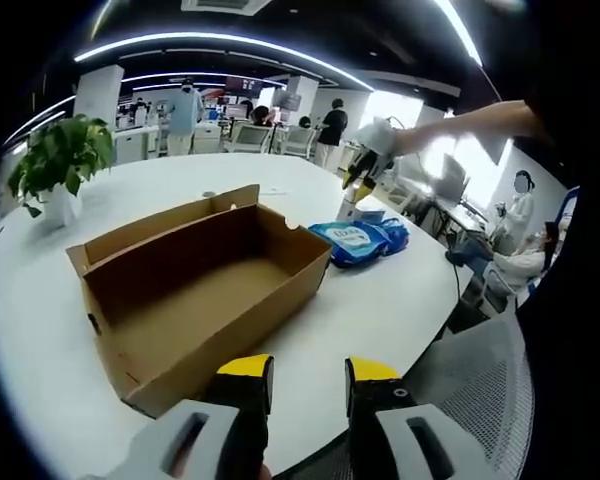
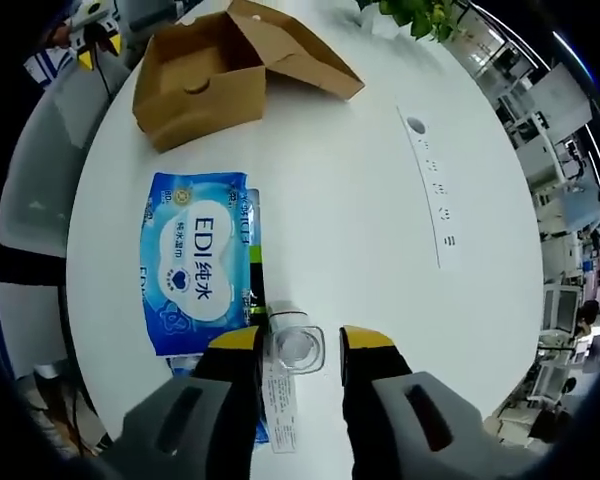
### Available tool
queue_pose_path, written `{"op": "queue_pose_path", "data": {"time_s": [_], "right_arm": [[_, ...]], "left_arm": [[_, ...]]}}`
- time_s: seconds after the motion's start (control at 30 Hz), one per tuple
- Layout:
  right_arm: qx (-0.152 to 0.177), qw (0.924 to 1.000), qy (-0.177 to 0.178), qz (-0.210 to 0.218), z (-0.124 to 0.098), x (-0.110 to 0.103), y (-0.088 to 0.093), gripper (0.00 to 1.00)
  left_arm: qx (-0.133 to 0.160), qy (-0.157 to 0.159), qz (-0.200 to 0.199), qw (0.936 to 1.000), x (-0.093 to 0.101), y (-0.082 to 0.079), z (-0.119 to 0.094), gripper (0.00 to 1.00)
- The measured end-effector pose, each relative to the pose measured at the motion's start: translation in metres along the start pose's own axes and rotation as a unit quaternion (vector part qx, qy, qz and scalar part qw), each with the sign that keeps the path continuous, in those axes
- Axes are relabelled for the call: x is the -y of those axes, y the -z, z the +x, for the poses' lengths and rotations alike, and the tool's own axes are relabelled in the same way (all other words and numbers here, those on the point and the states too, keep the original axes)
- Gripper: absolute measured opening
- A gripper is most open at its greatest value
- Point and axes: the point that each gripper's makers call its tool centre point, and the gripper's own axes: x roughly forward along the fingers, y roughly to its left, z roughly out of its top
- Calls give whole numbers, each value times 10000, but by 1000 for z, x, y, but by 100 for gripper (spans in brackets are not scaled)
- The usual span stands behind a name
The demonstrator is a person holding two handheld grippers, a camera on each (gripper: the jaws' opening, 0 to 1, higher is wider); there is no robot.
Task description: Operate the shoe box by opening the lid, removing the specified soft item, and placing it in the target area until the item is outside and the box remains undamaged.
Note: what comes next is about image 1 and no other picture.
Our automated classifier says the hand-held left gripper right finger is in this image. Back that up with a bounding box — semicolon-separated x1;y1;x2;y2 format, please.
343;355;487;480

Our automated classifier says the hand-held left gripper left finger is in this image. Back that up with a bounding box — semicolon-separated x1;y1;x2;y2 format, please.
98;352;276;480

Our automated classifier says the white tube bottle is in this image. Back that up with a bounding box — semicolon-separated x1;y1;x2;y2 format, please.
338;189;360;222

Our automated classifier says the blue soft wipes packet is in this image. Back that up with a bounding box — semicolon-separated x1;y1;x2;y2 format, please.
308;219;396;269

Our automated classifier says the brown cardboard shoe box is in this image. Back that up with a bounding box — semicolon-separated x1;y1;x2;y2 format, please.
65;183;335;419

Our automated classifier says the white office chair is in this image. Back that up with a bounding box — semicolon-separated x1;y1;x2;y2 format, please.
227;122;274;154
279;124;316;159

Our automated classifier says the grey laptop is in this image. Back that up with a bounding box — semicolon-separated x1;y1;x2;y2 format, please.
429;152;469;201

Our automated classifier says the grey mesh office chair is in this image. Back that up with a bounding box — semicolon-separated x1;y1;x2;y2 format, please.
279;312;536;480

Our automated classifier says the ceiling light strip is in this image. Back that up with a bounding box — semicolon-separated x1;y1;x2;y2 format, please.
73;32;376;91
432;0;484;66

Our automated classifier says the ceiling air vent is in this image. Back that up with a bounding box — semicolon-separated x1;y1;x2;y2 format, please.
179;0;271;16

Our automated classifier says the person's dark shirt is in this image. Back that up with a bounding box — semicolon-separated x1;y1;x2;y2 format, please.
494;0;600;480

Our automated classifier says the white square pillar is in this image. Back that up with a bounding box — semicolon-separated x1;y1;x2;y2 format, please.
74;64;125;131

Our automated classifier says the potted green plant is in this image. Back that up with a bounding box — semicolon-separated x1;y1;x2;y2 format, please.
7;113;115;226

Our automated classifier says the dark wall screen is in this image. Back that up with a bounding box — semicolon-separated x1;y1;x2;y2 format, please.
224;75;256;94

